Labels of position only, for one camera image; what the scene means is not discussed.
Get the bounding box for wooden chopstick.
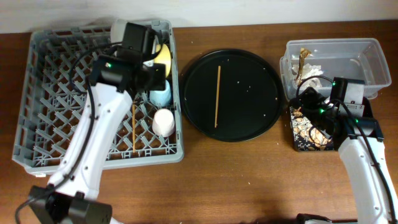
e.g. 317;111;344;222
214;65;221;128
132;101;136;154

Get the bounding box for food scraps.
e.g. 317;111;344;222
289;107;334;152

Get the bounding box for light blue plastic cup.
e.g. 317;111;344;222
149;80;172;108

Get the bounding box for yellow bowl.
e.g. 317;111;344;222
154;44;172;78

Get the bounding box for white paper napkin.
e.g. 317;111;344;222
292;63;323;89

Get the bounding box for pink plastic cup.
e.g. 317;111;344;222
152;108;175;138

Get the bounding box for grey round plate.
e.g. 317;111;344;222
110;19;127;43

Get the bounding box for gold foil wrapper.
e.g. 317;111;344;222
295;48;312;86

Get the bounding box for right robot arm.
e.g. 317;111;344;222
290;77;397;223

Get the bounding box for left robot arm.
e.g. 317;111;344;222
15;22;166;223

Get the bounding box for grey plastic dishwasher rack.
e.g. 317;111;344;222
12;25;184;177

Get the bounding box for black rectangular tray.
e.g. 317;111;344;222
289;98;361;152

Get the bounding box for clear plastic bin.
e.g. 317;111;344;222
280;38;392;100

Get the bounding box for round black serving tray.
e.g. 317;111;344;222
180;49;284;142

